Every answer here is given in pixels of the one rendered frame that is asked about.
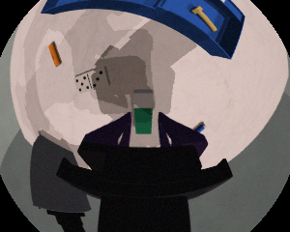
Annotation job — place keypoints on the dark blue cylinder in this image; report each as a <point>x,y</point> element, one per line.
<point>200,128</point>

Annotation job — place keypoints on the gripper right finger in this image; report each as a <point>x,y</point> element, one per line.
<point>180,135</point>

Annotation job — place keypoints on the white domino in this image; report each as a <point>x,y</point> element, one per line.
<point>92,80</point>

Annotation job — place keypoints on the dark blue rack of bins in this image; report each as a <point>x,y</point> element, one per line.
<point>177,15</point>

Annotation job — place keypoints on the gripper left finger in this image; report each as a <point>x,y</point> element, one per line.
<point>109,134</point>

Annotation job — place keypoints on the orange cylinder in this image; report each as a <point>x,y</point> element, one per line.
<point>54,54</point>

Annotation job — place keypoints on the brass hex bolt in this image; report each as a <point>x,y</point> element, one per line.
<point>198,10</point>

